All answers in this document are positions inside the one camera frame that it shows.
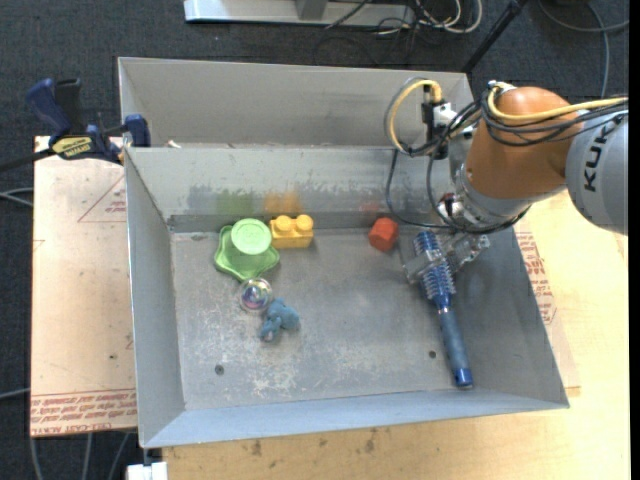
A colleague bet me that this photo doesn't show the yellow toy brick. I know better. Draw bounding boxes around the yellow toy brick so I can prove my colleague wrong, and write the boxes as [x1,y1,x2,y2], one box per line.
[268,214,316,250]

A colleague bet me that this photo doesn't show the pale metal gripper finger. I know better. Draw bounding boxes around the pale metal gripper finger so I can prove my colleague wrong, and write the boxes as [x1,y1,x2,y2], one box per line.
[402,248,453,275]
[407,263,459,287]

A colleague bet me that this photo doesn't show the blue hairbrush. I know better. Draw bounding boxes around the blue hairbrush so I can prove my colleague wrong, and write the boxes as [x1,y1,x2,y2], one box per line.
[411,230,475,390]

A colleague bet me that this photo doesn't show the brown cardboard board red print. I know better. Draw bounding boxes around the brown cardboard board red print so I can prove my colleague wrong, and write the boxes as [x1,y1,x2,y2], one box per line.
[29,135,583,439]

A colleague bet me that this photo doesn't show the shiny iridescent ball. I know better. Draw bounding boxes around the shiny iridescent ball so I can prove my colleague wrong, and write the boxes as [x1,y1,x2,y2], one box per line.
[238,277,275,315]

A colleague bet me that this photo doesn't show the black cylinder on white bracket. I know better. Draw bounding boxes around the black cylinder on white bracket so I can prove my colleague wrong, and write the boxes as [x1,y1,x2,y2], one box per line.
[418,85,459,161]

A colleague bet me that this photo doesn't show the red-orange block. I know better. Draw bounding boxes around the red-orange block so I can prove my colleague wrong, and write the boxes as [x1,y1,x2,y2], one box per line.
[367,217,401,253]

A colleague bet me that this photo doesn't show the grey metal bin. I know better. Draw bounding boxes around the grey metal bin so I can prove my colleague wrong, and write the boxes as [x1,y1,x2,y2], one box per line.
[117,56,571,450]

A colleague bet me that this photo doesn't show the green cup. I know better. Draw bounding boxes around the green cup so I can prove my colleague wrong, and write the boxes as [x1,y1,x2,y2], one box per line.
[213,217,281,282]

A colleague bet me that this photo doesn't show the blue toy animal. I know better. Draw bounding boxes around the blue toy animal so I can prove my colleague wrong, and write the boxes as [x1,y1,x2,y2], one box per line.
[257,297,302,344]

